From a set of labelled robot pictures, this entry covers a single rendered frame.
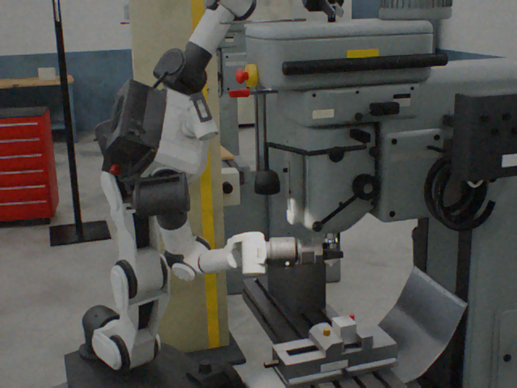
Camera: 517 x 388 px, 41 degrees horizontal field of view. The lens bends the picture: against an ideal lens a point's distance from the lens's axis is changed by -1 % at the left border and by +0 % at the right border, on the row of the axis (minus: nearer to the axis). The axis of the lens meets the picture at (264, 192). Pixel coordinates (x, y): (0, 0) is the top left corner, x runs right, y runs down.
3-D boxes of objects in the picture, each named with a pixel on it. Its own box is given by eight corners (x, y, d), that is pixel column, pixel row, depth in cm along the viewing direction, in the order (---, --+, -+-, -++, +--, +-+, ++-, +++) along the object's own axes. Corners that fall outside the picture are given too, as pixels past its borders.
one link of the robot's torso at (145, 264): (111, 296, 250) (94, 169, 240) (153, 283, 261) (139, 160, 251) (132, 305, 238) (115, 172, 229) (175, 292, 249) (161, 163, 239)
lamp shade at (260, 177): (249, 191, 191) (248, 169, 189) (269, 186, 195) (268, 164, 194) (265, 196, 186) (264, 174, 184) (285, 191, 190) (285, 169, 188)
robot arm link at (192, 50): (178, 33, 216) (157, 71, 216) (199, 44, 212) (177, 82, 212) (197, 49, 227) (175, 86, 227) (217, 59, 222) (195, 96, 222)
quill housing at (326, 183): (315, 242, 191) (315, 126, 182) (290, 220, 210) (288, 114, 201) (379, 234, 196) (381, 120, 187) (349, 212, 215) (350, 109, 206)
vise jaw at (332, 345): (325, 357, 195) (325, 344, 194) (308, 337, 206) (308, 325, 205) (344, 353, 197) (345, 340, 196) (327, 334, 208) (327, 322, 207)
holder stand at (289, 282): (295, 315, 236) (294, 260, 231) (267, 292, 256) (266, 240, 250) (326, 308, 241) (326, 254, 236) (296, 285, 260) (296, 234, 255)
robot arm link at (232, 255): (252, 230, 201) (221, 238, 210) (253, 261, 199) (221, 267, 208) (268, 233, 206) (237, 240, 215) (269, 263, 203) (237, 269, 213)
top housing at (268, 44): (270, 92, 173) (268, 27, 169) (241, 81, 197) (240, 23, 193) (437, 81, 186) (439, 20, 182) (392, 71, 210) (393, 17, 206)
